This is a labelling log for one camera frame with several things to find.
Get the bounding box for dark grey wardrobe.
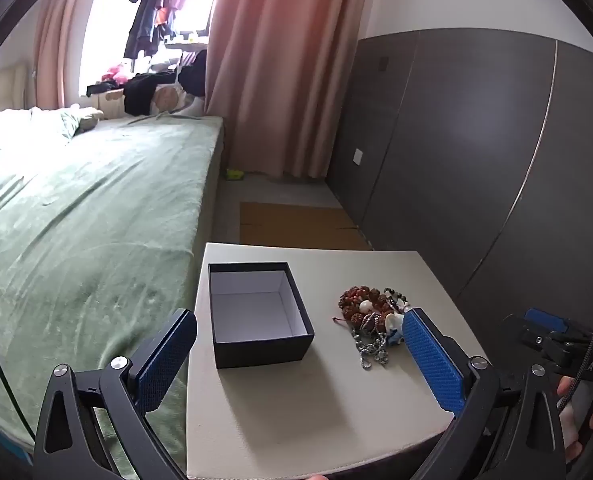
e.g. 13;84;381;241
327;28;593;323

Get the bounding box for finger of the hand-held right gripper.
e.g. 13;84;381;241
501;308;593;376

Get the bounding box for pink plush toy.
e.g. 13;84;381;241
100;61;130;84

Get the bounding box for pile of dark clothes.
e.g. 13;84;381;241
85;50;208;117

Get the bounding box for pink curtain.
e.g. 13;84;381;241
204;0;378;182
32;0;111;111

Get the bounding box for white butterfly brooch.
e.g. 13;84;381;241
385;312;406;341

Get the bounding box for crumpled white green quilt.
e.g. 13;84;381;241
0;106;103;163

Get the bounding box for black jewelry box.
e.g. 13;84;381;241
208;261;316;370

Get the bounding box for person's right hand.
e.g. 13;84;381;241
557;375;593;465

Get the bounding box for brown bead bracelet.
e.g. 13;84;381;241
337;285;402;335

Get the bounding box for flat cardboard sheet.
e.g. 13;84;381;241
239;201;373;252

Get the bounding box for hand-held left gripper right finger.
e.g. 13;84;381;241
401;307;567;480

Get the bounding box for hanging dark clothes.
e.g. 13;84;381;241
123;0;223;61

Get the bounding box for round beige cushion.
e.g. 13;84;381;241
155;85;183;112

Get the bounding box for dark bead chain jewellery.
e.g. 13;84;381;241
351;326;388;371

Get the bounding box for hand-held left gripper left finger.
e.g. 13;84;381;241
33;308;198;480

